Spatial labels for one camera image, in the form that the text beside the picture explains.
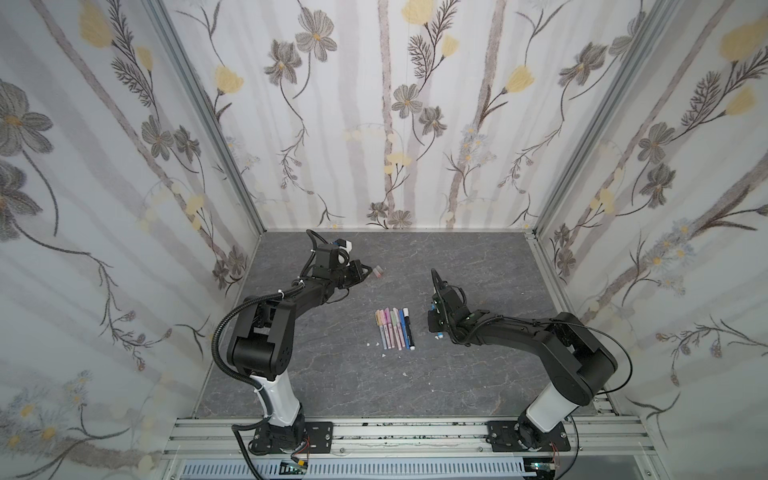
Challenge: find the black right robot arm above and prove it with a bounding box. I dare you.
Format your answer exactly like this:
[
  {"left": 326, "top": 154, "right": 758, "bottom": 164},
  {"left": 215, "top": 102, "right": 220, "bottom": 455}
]
[{"left": 428, "top": 269, "right": 630, "bottom": 454}]

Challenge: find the pink pastel pen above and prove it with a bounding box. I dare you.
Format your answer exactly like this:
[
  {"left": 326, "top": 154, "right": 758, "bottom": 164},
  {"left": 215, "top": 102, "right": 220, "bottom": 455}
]
[{"left": 377, "top": 310, "right": 391, "bottom": 350}]

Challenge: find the small circuit board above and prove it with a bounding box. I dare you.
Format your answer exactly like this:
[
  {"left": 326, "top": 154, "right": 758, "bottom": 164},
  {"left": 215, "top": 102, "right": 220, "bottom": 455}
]
[{"left": 279, "top": 459, "right": 308, "bottom": 475}]

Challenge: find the green pastel pen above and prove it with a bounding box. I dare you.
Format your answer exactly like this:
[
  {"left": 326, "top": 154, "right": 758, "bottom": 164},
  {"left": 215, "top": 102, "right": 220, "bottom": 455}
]
[{"left": 388, "top": 309, "right": 402, "bottom": 350}]

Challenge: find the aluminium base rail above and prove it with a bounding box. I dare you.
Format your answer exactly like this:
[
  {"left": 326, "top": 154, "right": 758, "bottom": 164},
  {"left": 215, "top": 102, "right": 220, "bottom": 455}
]
[{"left": 155, "top": 415, "right": 672, "bottom": 479}]

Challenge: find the purple pastel pen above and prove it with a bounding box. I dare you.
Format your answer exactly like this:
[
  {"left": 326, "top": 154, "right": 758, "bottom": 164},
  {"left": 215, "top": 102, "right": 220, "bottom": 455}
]
[{"left": 383, "top": 309, "right": 397, "bottom": 349}]

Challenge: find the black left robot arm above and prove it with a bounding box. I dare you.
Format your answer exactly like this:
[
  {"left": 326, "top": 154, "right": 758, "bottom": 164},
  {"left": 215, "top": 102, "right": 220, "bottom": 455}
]
[{"left": 211, "top": 230, "right": 373, "bottom": 459}]

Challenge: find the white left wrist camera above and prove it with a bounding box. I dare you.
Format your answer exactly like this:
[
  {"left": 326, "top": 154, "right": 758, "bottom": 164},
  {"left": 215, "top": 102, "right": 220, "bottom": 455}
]
[{"left": 333, "top": 238, "right": 352, "bottom": 253}]

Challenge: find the yellow pastel pen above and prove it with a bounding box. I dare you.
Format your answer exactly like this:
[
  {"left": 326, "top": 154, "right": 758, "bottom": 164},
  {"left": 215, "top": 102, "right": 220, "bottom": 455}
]
[{"left": 375, "top": 310, "right": 388, "bottom": 350}]

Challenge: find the dark blue marker pen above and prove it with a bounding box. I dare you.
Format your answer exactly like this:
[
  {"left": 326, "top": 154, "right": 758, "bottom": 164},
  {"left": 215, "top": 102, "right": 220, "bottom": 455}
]
[{"left": 398, "top": 309, "right": 410, "bottom": 350}]

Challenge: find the black white marker pen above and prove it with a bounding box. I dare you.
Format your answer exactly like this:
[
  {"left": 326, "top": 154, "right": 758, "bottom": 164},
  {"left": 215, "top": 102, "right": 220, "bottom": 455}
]
[{"left": 402, "top": 308, "right": 416, "bottom": 351}]

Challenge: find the white cable duct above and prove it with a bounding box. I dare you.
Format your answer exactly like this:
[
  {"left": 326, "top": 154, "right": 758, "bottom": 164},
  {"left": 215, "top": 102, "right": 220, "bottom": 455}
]
[{"left": 179, "top": 458, "right": 529, "bottom": 480}]

